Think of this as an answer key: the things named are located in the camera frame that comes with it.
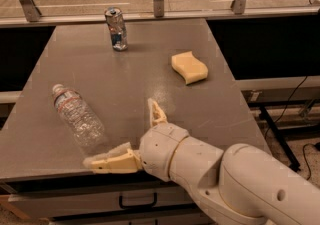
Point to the black metal stand leg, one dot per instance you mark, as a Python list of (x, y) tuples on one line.
[(294, 163)]

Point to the horizontal metal railing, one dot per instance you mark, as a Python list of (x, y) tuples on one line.
[(170, 15)]

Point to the yellow sponge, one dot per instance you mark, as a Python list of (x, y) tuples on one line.
[(189, 67)]

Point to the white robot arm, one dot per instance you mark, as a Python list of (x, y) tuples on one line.
[(242, 185)]

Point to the grey drawer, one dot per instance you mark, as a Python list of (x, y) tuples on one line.
[(188, 214), (90, 200)]

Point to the black drawer handle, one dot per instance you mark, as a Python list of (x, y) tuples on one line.
[(127, 202)]

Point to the grey upper drawer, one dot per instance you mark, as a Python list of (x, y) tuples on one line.
[(90, 200)]

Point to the grey lower drawer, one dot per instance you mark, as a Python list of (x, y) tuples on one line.
[(188, 214)]

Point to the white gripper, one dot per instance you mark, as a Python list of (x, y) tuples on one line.
[(160, 150)]

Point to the silver energy drink can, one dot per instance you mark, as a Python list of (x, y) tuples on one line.
[(117, 28)]

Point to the clear plastic water bottle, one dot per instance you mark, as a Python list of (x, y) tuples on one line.
[(84, 124)]

